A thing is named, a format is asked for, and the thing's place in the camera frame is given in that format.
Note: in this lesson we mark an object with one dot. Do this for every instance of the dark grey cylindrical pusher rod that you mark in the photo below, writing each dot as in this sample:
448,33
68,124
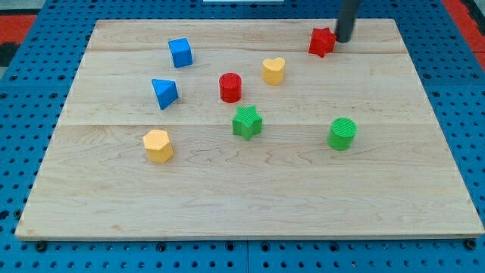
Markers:
348,13

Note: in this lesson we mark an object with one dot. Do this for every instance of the red star block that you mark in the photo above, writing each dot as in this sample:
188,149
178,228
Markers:
322,42

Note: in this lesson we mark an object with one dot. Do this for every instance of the yellow heart block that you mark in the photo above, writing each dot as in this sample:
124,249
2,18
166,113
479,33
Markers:
273,70

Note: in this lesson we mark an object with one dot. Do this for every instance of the green cylinder block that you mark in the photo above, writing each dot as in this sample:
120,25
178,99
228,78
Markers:
342,133

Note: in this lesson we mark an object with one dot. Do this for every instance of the red cylinder block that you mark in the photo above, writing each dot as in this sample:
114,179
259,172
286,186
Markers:
230,86

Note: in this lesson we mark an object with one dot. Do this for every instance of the green star block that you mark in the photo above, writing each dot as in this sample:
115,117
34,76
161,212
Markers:
247,122

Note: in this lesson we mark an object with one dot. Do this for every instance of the blue cube block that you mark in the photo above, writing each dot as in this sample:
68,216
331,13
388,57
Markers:
181,52

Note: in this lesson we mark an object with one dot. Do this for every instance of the light wooden board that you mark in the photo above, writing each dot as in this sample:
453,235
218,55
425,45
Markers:
397,180

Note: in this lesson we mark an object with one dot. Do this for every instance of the blue triangle block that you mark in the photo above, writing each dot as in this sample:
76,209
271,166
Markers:
165,91

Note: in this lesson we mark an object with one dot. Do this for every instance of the yellow hexagon block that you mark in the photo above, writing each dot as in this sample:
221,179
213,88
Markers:
158,146

